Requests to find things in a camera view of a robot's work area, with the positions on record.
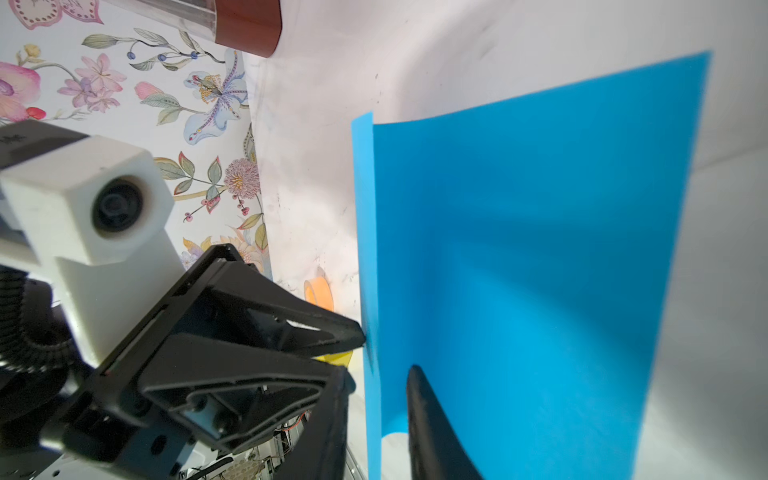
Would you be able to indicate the orange tape roll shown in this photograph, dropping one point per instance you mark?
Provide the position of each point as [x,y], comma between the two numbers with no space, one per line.
[317,291]

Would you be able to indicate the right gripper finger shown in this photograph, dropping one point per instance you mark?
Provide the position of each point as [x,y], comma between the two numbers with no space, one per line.
[434,448]

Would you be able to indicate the brown wooden metronome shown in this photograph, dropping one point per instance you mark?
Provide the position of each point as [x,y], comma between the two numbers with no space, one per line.
[252,26]

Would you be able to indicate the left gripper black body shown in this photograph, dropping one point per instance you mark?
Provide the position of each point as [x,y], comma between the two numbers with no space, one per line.
[110,424]

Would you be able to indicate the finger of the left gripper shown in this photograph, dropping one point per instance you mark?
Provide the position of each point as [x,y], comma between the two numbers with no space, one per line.
[232,397]
[225,323]

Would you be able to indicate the blue square paper sheet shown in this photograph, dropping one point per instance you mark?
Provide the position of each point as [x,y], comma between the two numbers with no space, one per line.
[519,253]

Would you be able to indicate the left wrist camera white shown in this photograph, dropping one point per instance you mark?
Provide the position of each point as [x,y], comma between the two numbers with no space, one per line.
[88,215]

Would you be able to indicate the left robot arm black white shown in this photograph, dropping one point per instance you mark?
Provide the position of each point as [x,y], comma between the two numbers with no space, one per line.
[43,376]

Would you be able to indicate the yellow block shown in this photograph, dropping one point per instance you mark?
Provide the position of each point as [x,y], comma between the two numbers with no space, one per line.
[338,359]

